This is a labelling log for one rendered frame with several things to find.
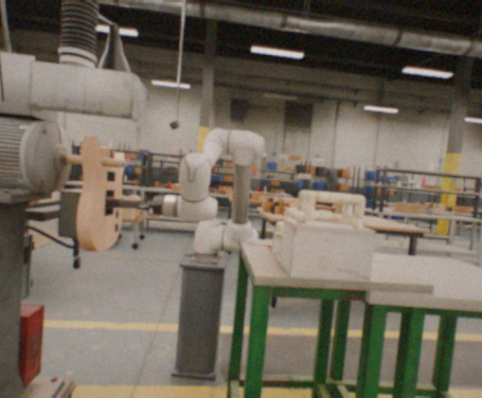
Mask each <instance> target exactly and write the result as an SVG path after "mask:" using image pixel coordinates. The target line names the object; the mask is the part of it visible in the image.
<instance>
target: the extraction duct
mask: <svg viewBox="0 0 482 398"><path fill-rule="evenodd" d="M99 3H105V4H111V5H115V6H122V7H135V8H140V7H139V0H99ZM141 6H142V8H143V9H152V10H157V11H164V12H169V13H175V14H182V8H183V0H141ZM186 15H187V16H199V17H203V18H211V19H217V20H223V21H228V22H234V23H240V24H252V25H258V26H264V27H275V28H279V29H283V30H284V29H287V30H292V31H304V30H305V25H306V17H302V16H297V15H291V14H288V13H283V12H282V13H280V12H274V11H269V10H263V9H248V8H241V7H236V6H229V5H225V4H218V3H212V2H207V1H196V0H187V3H186ZM305 32H310V33H316V34H320V35H326V36H331V37H337V38H343V39H354V40H361V41H367V42H372V43H378V44H384V45H401V46H406V47H413V48H419V49H425V50H431V51H436V52H449V53H454V54H458V55H463V56H472V57H477V58H480V57H482V39H481V38H474V37H473V36H464V35H452V34H447V33H441V32H435V31H430V30H424V29H412V28H407V27H399V26H391V25H386V24H375V23H369V22H364V21H358V20H353V19H348V18H342V17H331V18H328V19H319V18H313V17H308V24H307V27H306V30H305Z"/></svg>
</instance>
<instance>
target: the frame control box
mask: <svg viewBox="0 0 482 398"><path fill-rule="evenodd" d="M81 191H82V190H62V191H61V192H60V208H59V237H65V238H72V241H73V242H74V245H70V244H67V243H65V242H62V241H60V240H59V239H57V238H55V237H53V236H52V235H49V234H47V233H45V232H44V231H43V230H41V229H39V228H38V227H34V226H25V229H26V228H28V229H31V230H34V231H36V232H37V233H39V234H41V235H44V236H45V237H46V238H48V239H50V240H51V241H53V242H56V243H58V244H60V245H62V246H64V247H66V248H68V249H75V248H76V247H77V245H78V238H79V237H78V231H77V215H78V208H79V203H80V194H81Z"/></svg>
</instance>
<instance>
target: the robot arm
mask: <svg viewBox="0 0 482 398"><path fill-rule="evenodd" d="M263 153H264V138H263V137H261V135H257V134H255V133H251V132H246V131H238V130H236V131H228V130H223V129H220V128H216V129H214V130H212V132H210V133H209V135H207V136H206V138H205V146H204V153H203V154H197V153H191V154H188V155H186V156H184V159H183V161H182V163H181V165H180V169H179V187H180V191H181V196H173V195H166V196H165V198H164V197H159V196H154V199H153V202H152V201H150V200H130V199H129V200H125V199H106V207H107V208H136V209H143V210H149V208H152V213H153V214H154V215H163V216H164V217H170V218H175V219H183V220H190V221H200V222H199V225H198V227H197V229H196V234H195V242H194V252H191V253H186V257H189V258H191V259H190V260H189V262H190V263H197V262H203V263H212V264H219V260H220V257H221V255H219V250H227V251H234V252H240V246H239V239H249V240H257V239H258V233H257V232H256V231H255V229H254V228H252V227H251V223H250V222H249V220H247V212H248V203H249V192H250V185H251V174H252V165H253V164H255V160H256V157H261V156H262V154H263ZM221 154H230V155H232V158H233V161H234V189H233V205H232V219H231V220H228V222H227V225H226V226H222V225H221V222H220V220H218V219H217V218H214V217H215V216H216V213H217V209H218V202H217V201H216V200H215V199H213V198H211V197H208V196H207V195H206V194H207V190H208V185H209V184H210V175H211V168H212V167H213V165H214V164H215V163H216V161H217V160H218V158H219V157H220V155H221Z"/></svg>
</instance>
